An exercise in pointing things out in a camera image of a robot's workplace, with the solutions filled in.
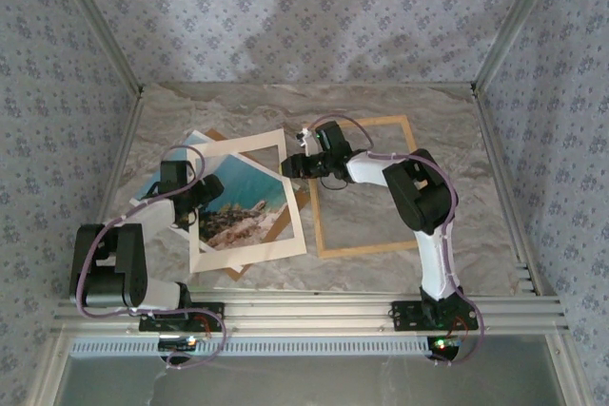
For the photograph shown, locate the seaside photo print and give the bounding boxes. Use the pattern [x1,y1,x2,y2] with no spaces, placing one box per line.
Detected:
[128,129,287,251]

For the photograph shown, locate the cream mat board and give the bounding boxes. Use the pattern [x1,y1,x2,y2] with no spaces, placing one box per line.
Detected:
[187,127,309,275]

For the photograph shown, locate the brown backing board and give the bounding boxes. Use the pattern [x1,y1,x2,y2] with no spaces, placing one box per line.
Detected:
[204,127,313,283]

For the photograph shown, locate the light wooden picture frame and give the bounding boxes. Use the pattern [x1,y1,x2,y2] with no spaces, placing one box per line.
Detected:
[304,113,433,260]

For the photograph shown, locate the grey metal panel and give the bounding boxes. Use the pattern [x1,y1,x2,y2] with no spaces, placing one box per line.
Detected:
[59,353,570,406]

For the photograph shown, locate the aluminium side rail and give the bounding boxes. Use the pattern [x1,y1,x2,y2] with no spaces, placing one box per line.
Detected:
[70,91,147,300]
[473,90,546,298]

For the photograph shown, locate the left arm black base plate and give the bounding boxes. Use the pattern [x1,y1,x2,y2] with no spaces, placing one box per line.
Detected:
[138,300,226,334]

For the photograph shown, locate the left arm red wire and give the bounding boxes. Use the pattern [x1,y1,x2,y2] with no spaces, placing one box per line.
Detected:
[196,312,217,340]

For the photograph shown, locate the arm red wire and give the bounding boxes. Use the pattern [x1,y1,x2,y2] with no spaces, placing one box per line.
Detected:
[196,312,217,340]
[448,314,473,338]

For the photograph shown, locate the aluminium mounting rail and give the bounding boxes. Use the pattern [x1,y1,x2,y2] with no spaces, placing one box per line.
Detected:
[49,295,571,337]

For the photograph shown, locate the grey slotted cable duct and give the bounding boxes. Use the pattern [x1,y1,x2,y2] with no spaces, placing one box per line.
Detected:
[69,335,432,358]

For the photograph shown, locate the aluminium corner post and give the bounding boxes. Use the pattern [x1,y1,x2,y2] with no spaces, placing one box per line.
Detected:
[47,0,147,99]
[469,0,568,98]

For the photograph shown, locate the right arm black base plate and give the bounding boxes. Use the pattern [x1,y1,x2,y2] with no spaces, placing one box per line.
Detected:
[390,300,480,333]

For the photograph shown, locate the aluminium frame leg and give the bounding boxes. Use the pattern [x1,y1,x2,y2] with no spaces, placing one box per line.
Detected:
[546,332,596,406]
[26,332,72,406]

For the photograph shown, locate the right arm red wire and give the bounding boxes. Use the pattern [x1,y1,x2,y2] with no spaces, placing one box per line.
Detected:
[448,314,473,338]

